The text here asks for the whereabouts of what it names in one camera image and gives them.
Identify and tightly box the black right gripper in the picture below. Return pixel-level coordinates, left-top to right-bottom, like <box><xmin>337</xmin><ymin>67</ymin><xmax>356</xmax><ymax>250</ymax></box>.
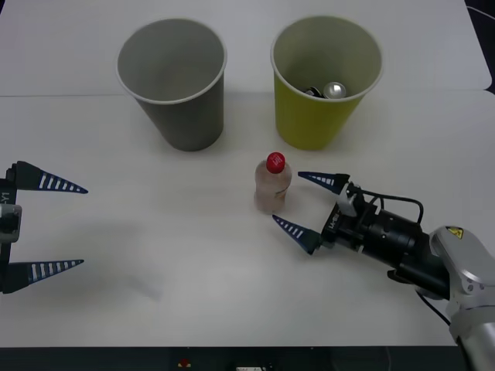
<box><xmin>271</xmin><ymin>171</ymin><xmax>378</xmax><ymax>256</ymax></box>

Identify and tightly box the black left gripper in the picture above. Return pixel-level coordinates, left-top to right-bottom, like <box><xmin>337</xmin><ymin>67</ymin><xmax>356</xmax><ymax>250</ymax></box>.
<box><xmin>0</xmin><ymin>160</ymin><xmax>89</xmax><ymax>295</ymax></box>

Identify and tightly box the clear bottle with red cap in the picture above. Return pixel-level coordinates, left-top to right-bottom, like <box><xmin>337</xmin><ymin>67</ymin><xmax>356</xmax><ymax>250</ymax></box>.
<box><xmin>253</xmin><ymin>151</ymin><xmax>293</xmax><ymax>214</ymax></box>

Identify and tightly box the yellow-green plastic waste bin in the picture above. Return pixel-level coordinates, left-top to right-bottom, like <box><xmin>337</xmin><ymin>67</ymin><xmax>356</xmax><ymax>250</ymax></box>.
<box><xmin>269</xmin><ymin>15</ymin><xmax>384</xmax><ymax>151</ymax></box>

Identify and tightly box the silver drink can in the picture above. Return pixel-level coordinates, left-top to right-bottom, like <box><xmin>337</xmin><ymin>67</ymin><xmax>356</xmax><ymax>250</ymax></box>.
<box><xmin>323</xmin><ymin>81</ymin><xmax>347</xmax><ymax>99</ymax></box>

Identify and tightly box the grey plastic waste bin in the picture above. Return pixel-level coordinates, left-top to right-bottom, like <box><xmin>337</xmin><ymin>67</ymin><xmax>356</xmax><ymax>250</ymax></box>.
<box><xmin>115</xmin><ymin>17</ymin><xmax>228</xmax><ymax>152</ymax></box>

